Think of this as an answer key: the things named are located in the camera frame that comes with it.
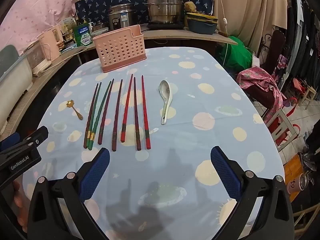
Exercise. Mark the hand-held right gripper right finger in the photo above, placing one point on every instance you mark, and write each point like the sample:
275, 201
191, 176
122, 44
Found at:
225, 172

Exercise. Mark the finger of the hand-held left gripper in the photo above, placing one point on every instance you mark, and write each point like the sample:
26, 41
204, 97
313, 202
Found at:
40, 133
10, 139

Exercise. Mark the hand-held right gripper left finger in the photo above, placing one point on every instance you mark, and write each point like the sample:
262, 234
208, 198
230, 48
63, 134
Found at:
96, 175

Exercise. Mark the small gold flower spoon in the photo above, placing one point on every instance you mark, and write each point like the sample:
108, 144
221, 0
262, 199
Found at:
70, 103

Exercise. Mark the green wavy chopstick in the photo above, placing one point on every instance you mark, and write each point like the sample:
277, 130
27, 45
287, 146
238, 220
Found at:
104, 100
96, 105

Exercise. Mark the dark brown chopstick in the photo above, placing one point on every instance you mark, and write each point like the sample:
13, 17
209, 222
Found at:
117, 115
136, 112

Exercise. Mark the maroon wavy chopstick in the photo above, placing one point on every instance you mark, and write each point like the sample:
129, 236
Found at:
106, 110
94, 97

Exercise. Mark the red chopstick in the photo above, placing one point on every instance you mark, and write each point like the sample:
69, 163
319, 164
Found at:
145, 110
127, 105

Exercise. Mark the white ceramic spoon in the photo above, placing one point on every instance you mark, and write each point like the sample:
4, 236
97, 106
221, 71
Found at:
165, 90

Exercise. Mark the pink perforated utensil basket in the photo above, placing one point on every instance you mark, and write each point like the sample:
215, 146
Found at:
120, 50

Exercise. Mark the person's left hand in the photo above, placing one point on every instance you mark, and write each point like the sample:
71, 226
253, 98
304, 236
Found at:
18, 200

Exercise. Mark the white bin with teal lid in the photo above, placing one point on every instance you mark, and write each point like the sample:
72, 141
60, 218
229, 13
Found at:
12, 75

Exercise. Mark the blue dotted tablecloth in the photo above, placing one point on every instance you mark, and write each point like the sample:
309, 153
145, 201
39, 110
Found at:
200, 110

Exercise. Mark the white wooden chair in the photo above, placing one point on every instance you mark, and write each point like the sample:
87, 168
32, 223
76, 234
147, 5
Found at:
283, 127

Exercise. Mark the white glass appliance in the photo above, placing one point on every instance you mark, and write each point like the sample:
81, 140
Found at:
37, 57

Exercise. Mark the pink floral cloth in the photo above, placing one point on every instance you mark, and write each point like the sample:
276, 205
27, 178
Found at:
260, 82

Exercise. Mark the pink electric kettle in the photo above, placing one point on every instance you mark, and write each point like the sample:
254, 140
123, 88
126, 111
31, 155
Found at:
53, 36

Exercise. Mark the green white carton box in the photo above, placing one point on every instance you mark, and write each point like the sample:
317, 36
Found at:
83, 33

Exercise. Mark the small wooden stool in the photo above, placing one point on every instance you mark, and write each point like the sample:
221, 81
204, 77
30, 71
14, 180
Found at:
308, 92

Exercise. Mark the green plastic bag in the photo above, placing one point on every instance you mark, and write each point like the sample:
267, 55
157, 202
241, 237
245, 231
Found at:
238, 53

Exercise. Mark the pink dotted curtain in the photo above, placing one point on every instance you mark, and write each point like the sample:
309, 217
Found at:
37, 7

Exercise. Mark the dark metal chair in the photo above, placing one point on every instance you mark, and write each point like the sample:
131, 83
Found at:
275, 45

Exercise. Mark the blue floral cloth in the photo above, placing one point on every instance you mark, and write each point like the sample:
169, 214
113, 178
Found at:
100, 7

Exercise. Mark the steel rice cooker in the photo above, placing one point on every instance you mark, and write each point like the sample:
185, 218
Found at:
121, 17

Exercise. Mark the wooden counter shelf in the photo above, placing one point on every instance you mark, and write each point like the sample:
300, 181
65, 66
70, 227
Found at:
175, 34

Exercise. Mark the dark blue basin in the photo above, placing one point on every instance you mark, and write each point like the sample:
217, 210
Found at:
202, 27

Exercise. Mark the yellow green bowl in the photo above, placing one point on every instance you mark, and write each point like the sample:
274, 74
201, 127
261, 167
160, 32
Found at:
201, 17

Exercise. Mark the black induction cooker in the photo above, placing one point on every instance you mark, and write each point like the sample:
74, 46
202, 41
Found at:
165, 26

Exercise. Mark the row of hanging clothes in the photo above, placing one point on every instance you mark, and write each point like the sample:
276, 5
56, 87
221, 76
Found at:
302, 30

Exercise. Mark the beige curtain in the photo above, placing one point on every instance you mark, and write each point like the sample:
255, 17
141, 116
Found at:
250, 5

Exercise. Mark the brown lumpy sponge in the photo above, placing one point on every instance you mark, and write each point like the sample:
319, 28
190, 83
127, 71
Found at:
190, 5

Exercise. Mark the stainless steel steamer pot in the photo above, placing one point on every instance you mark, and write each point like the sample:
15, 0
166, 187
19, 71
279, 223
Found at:
163, 5

